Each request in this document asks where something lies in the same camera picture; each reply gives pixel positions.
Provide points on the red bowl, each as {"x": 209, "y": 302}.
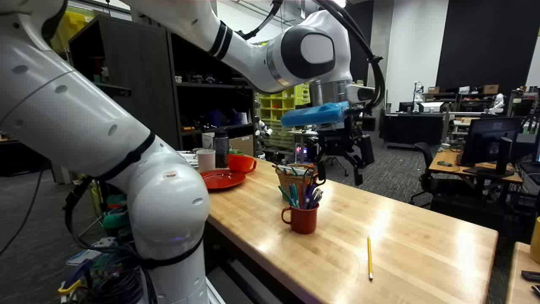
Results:
{"x": 241, "y": 164}

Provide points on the red mug with pens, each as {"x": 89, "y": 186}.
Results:
{"x": 294, "y": 179}

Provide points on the computer monitor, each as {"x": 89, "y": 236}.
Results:
{"x": 483, "y": 140}

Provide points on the yellow bin rack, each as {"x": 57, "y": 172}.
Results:
{"x": 278, "y": 106}

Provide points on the black cabinet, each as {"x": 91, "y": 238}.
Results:
{"x": 410, "y": 126}

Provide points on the yellow pencil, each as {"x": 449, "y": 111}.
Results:
{"x": 370, "y": 258}

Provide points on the black shelving unit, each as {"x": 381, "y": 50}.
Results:
{"x": 140, "y": 67}

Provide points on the white humanoid robot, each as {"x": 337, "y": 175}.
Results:
{"x": 496, "y": 103}

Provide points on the wooden office desk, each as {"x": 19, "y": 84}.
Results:
{"x": 449, "y": 162}

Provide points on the black office chair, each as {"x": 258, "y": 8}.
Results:
{"x": 429, "y": 179}

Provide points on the wooden side table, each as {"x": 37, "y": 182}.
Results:
{"x": 523, "y": 258}

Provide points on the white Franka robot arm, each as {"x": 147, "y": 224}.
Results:
{"x": 67, "y": 123}

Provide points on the red plate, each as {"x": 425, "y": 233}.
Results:
{"x": 221, "y": 181}

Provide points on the dark bottle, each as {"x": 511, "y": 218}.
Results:
{"x": 221, "y": 148}

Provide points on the electronics box purple lights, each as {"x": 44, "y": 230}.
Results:
{"x": 300, "y": 152}

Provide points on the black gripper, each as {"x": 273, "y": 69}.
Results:
{"x": 339, "y": 143}

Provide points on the black scissors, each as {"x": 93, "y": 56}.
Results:
{"x": 314, "y": 194}

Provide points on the black flat device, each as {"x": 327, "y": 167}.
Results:
{"x": 530, "y": 275}

